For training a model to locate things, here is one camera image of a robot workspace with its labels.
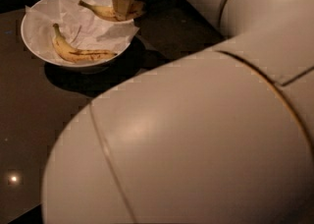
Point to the yellow banana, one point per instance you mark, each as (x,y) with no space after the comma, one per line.
(108,13)
(68,53)

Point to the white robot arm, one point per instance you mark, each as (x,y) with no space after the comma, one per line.
(222,136)

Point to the white ceramic bowl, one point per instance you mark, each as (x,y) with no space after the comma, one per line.
(36,47)

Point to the white crumpled paper liner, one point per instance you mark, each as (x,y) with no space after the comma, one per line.
(85,28)

